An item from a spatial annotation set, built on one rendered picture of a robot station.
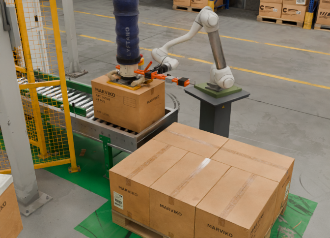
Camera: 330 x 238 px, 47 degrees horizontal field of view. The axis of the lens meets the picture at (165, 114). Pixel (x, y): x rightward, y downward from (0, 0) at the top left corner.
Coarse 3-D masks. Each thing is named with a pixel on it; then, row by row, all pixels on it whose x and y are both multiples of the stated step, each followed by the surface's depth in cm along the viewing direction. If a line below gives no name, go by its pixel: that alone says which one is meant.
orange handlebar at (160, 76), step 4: (140, 60) 378; (136, 72) 351; (140, 72) 349; (152, 76) 342; (156, 76) 340; (160, 76) 337; (164, 76) 340; (172, 80) 331; (176, 80) 330; (188, 84) 326
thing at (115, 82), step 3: (117, 78) 360; (108, 81) 362; (111, 81) 360; (114, 81) 360; (117, 81) 359; (129, 81) 353; (111, 84) 359; (114, 84) 357; (117, 84) 355; (120, 84) 355; (123, 84) 353; (126, 84) 353; (129, 84) 352; (123, 87) 352; (126, 87) 350; (129, 87) 348; (132, 87) 347; (135, 87) 348; (138, 87) 350
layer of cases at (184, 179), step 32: (192, 128) 366; (128, 160) 316; (160, 160) 316; (192, 160) 316; (224, 160) 316; (256, 160) 316; (288, 160) 316; (128, 192) 301; (160, 192) 280; (192, 192) 279; (224, 192) 279; (256, 192) 279; (288, 192) 334; (160, 224) 294; (192, 224) 273; (224, 224) 255; (256, 224) 260
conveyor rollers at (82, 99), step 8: (24, 80) 478; (40, 80) 477; (40, 88) 456; (48, 88) 455; (56, 88) 455; (56, 96) 433; (72, 96) 432; (80, 96) 438; (88, 96) 437; (48, 104) 414; (80, 104) 416; (88, 104) 415; (88, 112) 403; (96, 120) 379; (104, 120) 386; (120, 128) 367
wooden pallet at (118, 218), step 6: (114, 210) 320; (282, 210) 334; (114, 216) 324; (120, 216) 319; (126, 216) 314; (276, 216) 317; (114, 222) 327; (120, 222) 322; (126, 222) 320; (132, 222) 325; (138, 222) 308; (126, 228) 320; (132, 228) 319; (138, 228) 319; (144, 228) 319; (150, 228) 302; (270, 228) 304; (138, 234) 314; (144, 234) 313; (150, 234) 313; (156, 234) 313; (162, 234) 296
